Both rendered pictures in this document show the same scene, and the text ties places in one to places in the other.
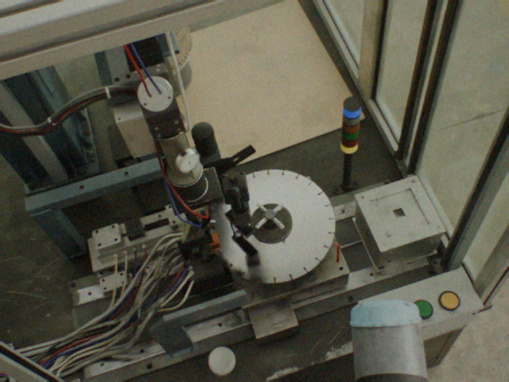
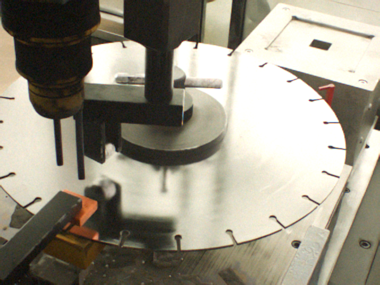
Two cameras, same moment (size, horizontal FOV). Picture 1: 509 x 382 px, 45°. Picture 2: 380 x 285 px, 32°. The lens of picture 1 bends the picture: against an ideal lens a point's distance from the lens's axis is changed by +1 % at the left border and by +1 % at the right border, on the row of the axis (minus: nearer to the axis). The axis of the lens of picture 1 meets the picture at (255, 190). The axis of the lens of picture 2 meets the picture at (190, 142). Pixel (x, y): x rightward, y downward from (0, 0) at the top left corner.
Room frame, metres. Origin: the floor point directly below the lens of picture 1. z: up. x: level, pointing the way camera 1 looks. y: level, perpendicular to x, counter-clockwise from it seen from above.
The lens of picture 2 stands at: (0.44, 0.40, 1.30)
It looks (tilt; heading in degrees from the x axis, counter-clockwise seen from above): 36 degrees down; 301
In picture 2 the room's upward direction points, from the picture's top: 4 degrees clockwise
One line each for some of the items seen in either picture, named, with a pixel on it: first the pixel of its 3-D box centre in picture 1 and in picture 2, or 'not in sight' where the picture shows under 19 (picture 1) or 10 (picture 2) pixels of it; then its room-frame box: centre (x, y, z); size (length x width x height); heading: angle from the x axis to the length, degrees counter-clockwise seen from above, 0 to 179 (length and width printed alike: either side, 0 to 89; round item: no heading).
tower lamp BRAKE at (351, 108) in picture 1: (351, 107); not in sight; (0.90, -0.27, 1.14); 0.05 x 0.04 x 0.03; 8
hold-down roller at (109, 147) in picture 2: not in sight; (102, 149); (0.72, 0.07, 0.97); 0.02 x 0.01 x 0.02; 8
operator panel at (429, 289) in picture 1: (415, 313); not in sight; (0.46, -0.34, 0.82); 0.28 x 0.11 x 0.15; 98
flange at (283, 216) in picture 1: (270, 221); (167, 111); (0.72, -0.03, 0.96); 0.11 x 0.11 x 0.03
